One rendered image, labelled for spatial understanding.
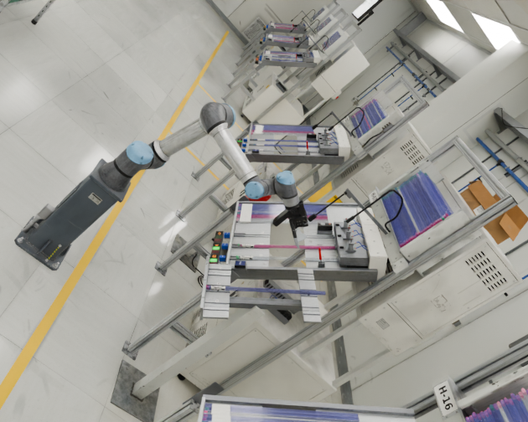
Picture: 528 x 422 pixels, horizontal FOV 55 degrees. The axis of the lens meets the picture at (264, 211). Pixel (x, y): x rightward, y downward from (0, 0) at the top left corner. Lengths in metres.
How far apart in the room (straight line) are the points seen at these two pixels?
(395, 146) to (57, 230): 2.31
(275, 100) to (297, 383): 4.71
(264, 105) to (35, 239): 4.72
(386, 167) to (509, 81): 2.28
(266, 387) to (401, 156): 1.88
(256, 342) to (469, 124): 3.78
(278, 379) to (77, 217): 1.33
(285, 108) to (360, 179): 3.32
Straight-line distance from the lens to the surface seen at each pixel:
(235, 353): 2.73
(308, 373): 2.81
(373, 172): 3.78
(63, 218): 2.60
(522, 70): 5.75
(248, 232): 2.69
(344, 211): 2.93
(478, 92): 5.65
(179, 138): 2.42
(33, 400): 2.35
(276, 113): 6.96
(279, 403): 1.81
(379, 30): 11.06
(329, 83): 6.88
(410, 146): 3.76
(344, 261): 2.42
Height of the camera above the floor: 1.81
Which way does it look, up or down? 20 degrees down
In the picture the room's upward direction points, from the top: 52 degrees clockwise
